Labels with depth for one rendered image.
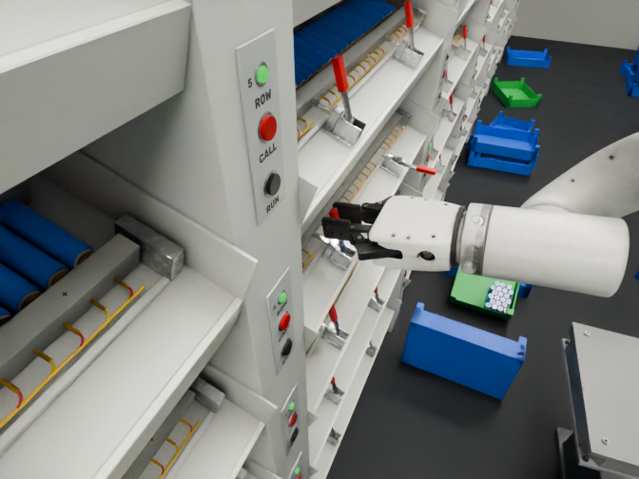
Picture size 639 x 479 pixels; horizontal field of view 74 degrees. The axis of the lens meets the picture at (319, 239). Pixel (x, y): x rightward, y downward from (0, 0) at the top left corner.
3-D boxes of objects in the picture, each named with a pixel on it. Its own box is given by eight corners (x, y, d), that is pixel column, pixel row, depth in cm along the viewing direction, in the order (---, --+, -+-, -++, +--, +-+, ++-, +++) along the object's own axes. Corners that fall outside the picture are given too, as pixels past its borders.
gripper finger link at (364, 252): (374, 273, 49) (347, 250, 53) (425, 245, 52) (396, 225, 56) (373, 265, 49) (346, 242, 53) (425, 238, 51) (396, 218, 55)
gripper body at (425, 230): (458, 290, 49) (367, 273, 54) (474, 237, 56) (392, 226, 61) (461, 239, 45) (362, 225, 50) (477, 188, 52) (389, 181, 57)
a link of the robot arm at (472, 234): (478, 293, 49) (452, 288, 50) (489, 246, 55) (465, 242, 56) (484, 236, 44) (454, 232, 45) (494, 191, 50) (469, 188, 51)
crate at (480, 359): (501, 400, 122) (505, 377, 128) (524, 361, 109) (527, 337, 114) (400, 361, 132) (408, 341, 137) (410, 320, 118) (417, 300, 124)
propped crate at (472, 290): (508, 320, 143) (513, 316, 136) (448, 301, 150) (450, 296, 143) (528, 242, 152) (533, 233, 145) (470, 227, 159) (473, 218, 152)
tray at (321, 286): (416, 151, 96) (438, 116, 89) (295, 367, 55) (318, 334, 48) (340, 106, 97) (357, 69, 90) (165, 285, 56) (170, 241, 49)
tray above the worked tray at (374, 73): (433, 61, 83) (474, -13, 73) (287, 255, 42) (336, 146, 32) (343, 10, 84) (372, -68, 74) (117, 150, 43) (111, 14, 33)
